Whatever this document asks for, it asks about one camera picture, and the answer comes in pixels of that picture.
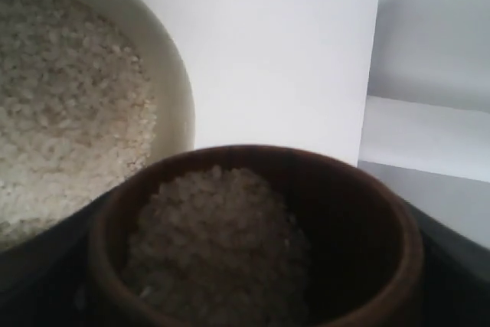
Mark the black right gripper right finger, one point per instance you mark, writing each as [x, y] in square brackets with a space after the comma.
[456, 277]

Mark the rice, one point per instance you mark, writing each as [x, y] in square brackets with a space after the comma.
[219, 248]
[77, 112]

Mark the white backdrop curtain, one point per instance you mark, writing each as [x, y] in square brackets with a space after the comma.
[428, 92]

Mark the rice in cream bowl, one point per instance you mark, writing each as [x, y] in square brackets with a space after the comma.
[77, 112]

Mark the cream ceramic bowl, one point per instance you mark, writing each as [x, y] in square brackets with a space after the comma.
[174, 127]

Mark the brown wooden cup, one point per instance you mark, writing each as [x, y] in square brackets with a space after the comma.
[367, 252]

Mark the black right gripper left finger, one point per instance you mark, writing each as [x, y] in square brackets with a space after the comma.
[39, 278]

